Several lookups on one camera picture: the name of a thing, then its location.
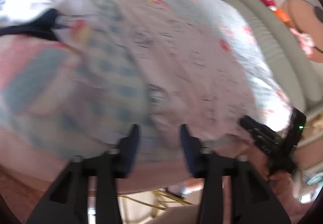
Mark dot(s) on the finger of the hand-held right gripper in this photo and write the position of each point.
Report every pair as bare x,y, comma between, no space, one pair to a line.
257,131

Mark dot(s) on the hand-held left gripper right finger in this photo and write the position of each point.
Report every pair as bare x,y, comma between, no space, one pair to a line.
188,148

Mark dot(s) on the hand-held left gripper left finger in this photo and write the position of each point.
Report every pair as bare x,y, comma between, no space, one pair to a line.
132,143

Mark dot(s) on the pink cartoon print pants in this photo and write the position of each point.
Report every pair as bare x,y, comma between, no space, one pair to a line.
196,67

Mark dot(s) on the person's right hand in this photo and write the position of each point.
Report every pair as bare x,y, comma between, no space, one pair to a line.
254,155

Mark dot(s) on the person's slipper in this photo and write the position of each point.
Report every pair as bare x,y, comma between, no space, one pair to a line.
178,189

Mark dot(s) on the checkered cartoon print blanket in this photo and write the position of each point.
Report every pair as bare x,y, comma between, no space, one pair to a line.
75,92

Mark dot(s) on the grey padded headboard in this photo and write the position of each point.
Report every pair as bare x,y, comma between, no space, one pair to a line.
272,44

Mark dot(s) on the pink and white plush toy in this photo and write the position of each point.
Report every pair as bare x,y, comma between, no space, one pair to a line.
304,42

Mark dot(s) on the black garment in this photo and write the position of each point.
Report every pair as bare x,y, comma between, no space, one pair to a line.
32,29

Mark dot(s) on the round pink wall decor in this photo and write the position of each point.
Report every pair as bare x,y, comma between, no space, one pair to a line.
300,11

